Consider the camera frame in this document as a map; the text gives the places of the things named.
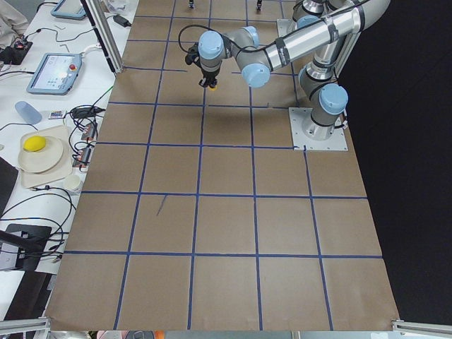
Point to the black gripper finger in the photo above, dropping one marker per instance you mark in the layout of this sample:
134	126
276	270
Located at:
203	82
214	83

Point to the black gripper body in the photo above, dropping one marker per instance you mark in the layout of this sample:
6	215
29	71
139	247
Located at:
210	73

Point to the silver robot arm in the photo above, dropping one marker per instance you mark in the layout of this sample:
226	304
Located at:
320	28
307	11

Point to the black monitor stand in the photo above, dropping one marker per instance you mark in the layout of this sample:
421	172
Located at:
22	246

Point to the black power adapter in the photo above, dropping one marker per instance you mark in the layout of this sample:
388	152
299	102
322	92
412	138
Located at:
122	21

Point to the brown paper table cover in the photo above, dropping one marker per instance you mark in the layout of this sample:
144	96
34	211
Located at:
197	212

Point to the near blue teach pendant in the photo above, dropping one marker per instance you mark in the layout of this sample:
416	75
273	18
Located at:
56	74

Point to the blue teach pendant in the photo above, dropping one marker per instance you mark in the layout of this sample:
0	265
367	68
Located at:
69	9
56	74

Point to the far blue teach pendant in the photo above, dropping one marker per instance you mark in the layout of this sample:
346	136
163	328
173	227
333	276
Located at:
69	9

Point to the beige rectangular tray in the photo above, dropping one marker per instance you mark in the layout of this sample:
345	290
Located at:
61	170

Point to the white paper cup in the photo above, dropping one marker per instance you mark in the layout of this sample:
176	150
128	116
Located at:
73	183

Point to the translucent blue plastic cup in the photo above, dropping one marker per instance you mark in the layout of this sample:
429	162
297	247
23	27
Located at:
29	114

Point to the beige round plate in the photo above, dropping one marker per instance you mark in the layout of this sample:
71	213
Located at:
43	160

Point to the yellow lemon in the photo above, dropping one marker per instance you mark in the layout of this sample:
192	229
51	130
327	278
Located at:
34	143

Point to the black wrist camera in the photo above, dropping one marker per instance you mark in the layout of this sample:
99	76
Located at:
193	56

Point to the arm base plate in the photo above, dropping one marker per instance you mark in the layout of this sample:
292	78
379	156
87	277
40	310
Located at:
285	26
307	135

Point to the aluminium frame post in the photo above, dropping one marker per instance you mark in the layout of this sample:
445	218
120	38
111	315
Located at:
97	18

